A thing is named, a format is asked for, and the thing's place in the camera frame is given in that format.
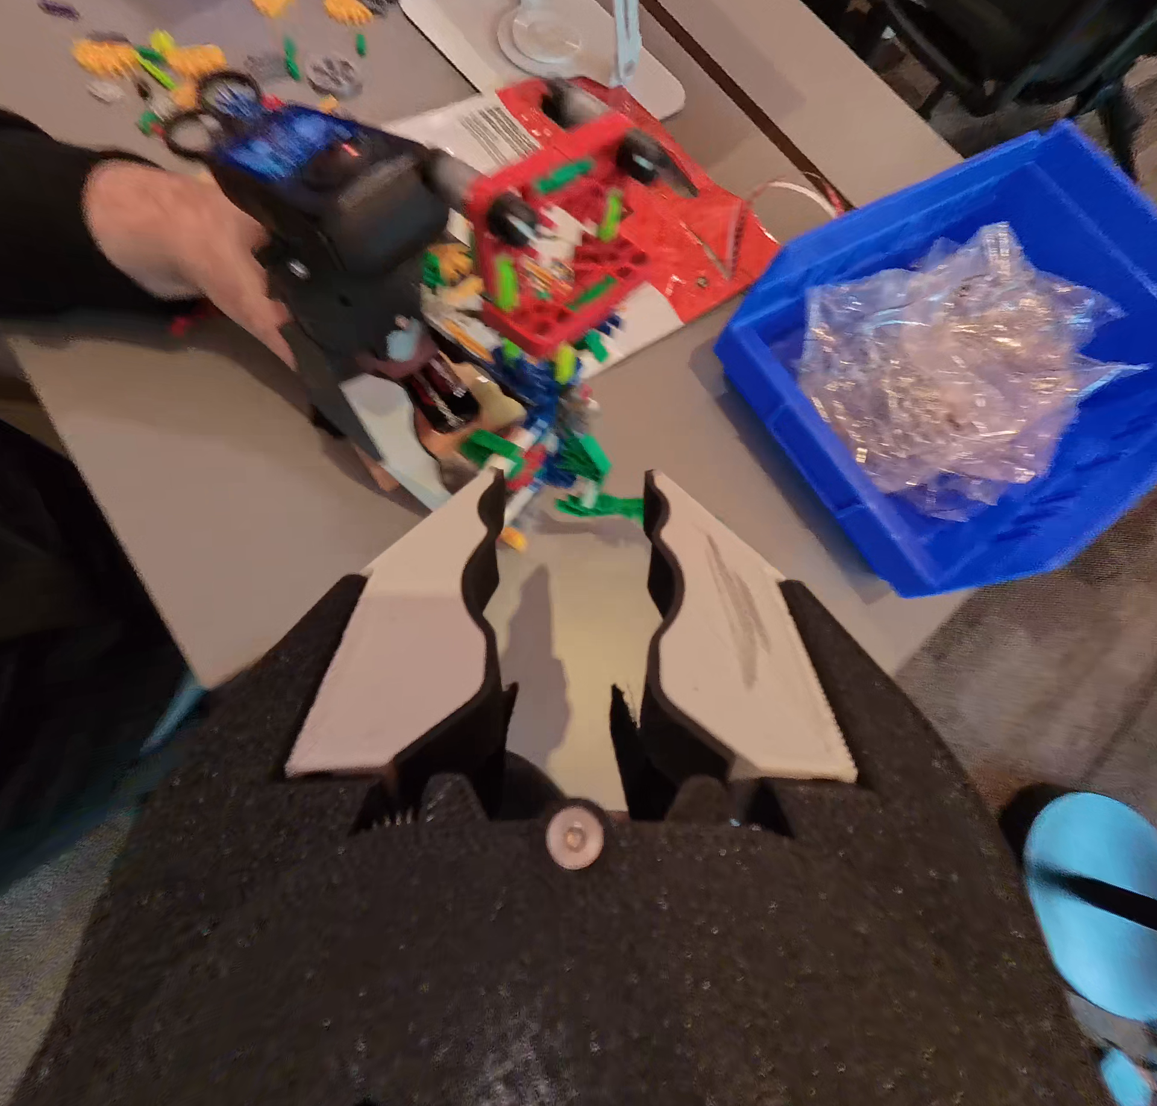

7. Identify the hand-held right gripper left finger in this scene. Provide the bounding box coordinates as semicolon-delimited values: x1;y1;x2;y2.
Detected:
286;471;506;781

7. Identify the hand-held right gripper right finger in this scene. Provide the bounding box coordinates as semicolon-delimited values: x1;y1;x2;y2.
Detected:
640;471;855;783

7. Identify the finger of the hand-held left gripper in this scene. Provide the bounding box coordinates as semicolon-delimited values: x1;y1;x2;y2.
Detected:
342;376;455;511

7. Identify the small multicolour toy model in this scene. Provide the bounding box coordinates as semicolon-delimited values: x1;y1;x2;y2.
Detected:
419;239;648;552

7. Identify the red toy model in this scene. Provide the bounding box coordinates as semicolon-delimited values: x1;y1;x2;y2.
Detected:
465;79;701;361

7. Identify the person's left forearm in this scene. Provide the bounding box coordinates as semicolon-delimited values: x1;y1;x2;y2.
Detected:
0;110;184;324

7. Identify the person's left hand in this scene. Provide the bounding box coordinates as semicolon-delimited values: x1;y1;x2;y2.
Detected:
83;162;298;368

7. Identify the grey wheel hub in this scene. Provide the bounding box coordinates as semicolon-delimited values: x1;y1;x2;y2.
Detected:
307;53;363;102

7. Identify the black toy tire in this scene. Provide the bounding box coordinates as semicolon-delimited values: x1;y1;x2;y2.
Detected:
163;110;230;155
199;73;263;118

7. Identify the blue plastic bin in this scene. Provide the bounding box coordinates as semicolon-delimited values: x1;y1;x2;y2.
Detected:
715;121;1157;600

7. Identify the white document stand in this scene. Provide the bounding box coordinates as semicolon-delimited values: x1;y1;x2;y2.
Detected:
398;0;688;121

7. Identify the crumpled clear plastic bag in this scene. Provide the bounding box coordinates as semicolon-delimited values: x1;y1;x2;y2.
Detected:
798;222;1151;519

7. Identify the thin red white cord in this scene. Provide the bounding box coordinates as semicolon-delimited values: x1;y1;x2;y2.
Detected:
753;180;847;220

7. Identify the black metal frame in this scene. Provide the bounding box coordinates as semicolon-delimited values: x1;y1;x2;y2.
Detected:
753;0;1157;121

